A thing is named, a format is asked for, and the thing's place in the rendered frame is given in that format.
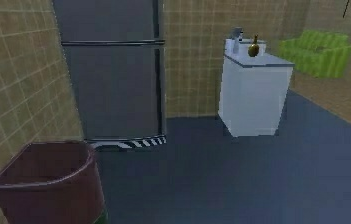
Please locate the grey sink faucet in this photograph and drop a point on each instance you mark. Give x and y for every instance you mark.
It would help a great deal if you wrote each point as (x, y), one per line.
(236, 37)

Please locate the dark red trash can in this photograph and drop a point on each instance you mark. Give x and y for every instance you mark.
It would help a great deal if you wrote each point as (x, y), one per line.
(49, 186)

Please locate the dark grey fridge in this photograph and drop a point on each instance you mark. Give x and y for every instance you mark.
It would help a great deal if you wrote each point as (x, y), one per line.
(113, 86)

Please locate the white sink cabinet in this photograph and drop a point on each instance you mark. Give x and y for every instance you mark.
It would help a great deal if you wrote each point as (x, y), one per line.
(253, 96)

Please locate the yellow-brown bottle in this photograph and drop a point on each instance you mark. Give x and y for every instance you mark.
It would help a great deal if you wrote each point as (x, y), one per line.
(253, 48)

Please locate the green sofa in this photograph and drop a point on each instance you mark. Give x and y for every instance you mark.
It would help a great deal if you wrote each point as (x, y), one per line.
(316, 54)

